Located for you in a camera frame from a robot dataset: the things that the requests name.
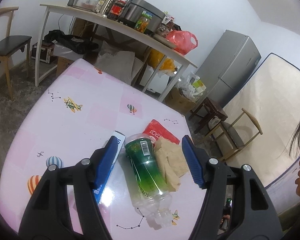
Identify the cardboard box with trash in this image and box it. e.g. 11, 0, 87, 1
164, 73, 206, 114

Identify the blue toothpaste box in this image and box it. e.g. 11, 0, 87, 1
94, 131, 126, 204

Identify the wooden armchair dark seat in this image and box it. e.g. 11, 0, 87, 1
202, 108, 263, 162

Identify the green label plastic bottle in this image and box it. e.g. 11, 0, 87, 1
124, 133, 173, 228

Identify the dark wooden stool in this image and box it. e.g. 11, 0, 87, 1
189, 97, 228, 134

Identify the white mattress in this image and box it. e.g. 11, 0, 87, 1
224, 53, 300, 214

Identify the red foil snack bag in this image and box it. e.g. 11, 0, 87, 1
143, 119, 180, 145

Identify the grey refrigerator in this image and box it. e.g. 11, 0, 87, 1
196, 30, 261, 107

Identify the wooden chair black seat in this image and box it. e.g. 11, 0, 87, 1
0, 7, 32, 101

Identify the red plastic bag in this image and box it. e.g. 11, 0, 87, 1
166, 30, 198, 55

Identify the pickle jar green label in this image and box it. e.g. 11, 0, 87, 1
134, 10, 153, 33

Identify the red lidded jar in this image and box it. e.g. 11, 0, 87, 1
107, 0, 126, 21

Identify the glass baking dish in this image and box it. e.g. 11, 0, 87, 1
67, 0, 100, 11

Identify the silver rice cooker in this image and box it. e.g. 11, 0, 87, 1
118, 0, 165, 35

